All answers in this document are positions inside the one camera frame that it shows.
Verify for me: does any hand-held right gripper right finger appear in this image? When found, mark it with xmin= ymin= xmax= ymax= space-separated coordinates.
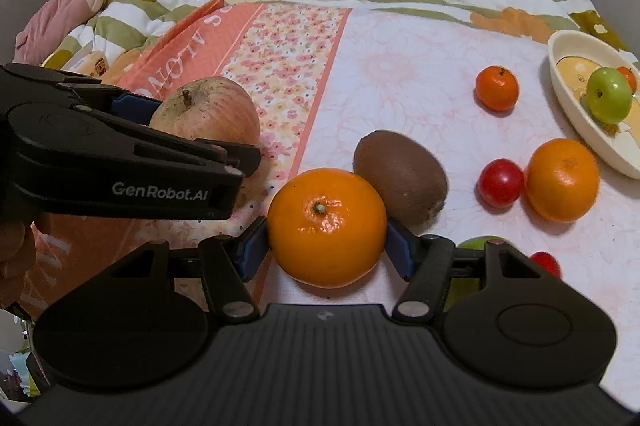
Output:
xmin=382 ymin=220 xmax=543 ymax=322

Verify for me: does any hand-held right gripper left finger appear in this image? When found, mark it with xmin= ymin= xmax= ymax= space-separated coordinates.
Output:
xmin=107 ymin=217 xmax=271 ymax=322

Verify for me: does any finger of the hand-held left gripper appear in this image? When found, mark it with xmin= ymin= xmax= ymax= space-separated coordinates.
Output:
xmin=95 ymin=111 xmax=262 ymax=179
xmin=0 ymin=63 xmax=162 ymax=123

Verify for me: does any red yellow apple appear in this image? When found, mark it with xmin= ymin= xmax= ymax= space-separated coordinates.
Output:
xmin=149 ymin=77 xmax=262 ymax=148

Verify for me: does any brown kiwi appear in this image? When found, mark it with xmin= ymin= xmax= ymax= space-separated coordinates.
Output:
xmin=353 ymin=130 xmax=449 ymax=227

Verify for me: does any large orange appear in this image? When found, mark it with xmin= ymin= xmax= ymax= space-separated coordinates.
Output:
xmin=266 ymin=168 xmax=388 ymax=289

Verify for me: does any green apple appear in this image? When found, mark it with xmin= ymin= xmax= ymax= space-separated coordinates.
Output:
xmin=445 ymin=235 xmax=521 ymax=312
xmin=586 ymin=67 xmax=633 ymax=125

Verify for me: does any small red fruit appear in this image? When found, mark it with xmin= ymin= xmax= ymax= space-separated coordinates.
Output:
xmin=477 ymin=158 xmax=526 ymax=209
xmin=530 ymin=251 xmax=562 ymax=279

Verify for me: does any medium orange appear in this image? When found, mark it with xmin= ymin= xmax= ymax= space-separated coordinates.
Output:
xmin=525 ymin=138 xmax=601 ymax=223

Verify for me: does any small tangerine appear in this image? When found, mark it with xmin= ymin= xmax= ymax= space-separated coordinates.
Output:
xmin=475 ymin=65 xmax=520 ymax=112
xmin=616 ymin=66 xmax=639 ymax=95

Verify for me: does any cream oval bowl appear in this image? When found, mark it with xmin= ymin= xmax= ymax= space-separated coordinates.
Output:
xmin=547 ymin=29 xmax=640 ymax=180

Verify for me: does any person's left hand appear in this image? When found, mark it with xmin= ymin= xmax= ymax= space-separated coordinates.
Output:
xmin=0 ymin=218 xmax=38 ymax=309

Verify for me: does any yellow white packet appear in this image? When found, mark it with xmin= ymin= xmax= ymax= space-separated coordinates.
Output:
xmin=62 ymin=50 xmax=110 ymax=78

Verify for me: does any pink plush toy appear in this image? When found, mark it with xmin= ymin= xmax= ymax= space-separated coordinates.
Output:
xmin=14 ymin=0 xmax=106 ymax=64

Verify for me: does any pink floral bed sheet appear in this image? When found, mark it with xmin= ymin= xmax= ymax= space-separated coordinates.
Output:
xmin=20 ymin=0 xmax=640 ymax=399

